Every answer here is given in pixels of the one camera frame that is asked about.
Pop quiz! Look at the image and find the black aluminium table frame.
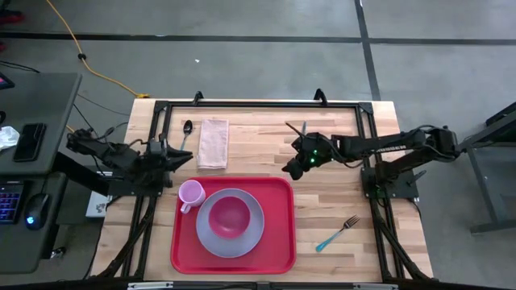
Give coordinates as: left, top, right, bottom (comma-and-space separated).
89, 98, 436, 290

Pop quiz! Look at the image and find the yellow floor extension cable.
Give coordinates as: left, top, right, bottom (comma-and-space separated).
45, 0, 151, 134

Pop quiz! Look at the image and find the black floor cable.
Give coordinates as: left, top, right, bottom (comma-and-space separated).
0, 60, 41, 74
76, 93, 131, 118

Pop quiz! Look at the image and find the spoon with blue handle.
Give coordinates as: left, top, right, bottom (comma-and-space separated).
179, 119, 194, 151

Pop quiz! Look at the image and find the black smartphone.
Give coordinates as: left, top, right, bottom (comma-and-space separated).
13, 122, 48, 163

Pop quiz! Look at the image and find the beige cloth napkin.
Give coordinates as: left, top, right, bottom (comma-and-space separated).
196, 118, 230, 170

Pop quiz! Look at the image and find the pink ribbed mug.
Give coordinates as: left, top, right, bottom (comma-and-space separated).
177, 179, 207, 215

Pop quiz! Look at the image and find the grey desk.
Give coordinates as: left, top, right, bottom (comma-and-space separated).
0, 72, 84, 276

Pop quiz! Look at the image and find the red plastic tray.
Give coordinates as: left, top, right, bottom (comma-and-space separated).
169, 176, 298, 276

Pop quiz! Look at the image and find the grey metal stand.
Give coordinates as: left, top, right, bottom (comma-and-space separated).
444, 101, 516, 235

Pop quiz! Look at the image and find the fork with teal handle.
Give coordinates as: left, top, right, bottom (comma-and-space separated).
315, 214, 361, 254

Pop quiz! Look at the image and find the magenta bowl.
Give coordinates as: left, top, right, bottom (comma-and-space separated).
207, 196, 252, 239

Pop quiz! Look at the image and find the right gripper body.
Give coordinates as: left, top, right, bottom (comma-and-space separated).
292, 134, 335, 172

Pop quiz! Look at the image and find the white printed box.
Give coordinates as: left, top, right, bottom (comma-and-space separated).
85, 191, 112, 218

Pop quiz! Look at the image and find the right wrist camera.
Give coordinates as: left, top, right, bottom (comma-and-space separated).
281, 159, 306, 181

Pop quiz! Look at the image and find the backlit keyboard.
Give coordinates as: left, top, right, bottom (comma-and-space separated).
0, 181, 24, 225

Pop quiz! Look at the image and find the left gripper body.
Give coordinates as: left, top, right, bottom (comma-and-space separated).
137, 154, 173, 180

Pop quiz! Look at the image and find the lavender plate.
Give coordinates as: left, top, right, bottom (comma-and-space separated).
195, 188, 266, 259

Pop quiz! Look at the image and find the white crumpled tissue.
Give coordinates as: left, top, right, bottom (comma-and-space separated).
0, 126, 20, 152

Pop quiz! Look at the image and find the black computer mouse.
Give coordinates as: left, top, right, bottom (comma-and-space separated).
24, 193, 52, 231

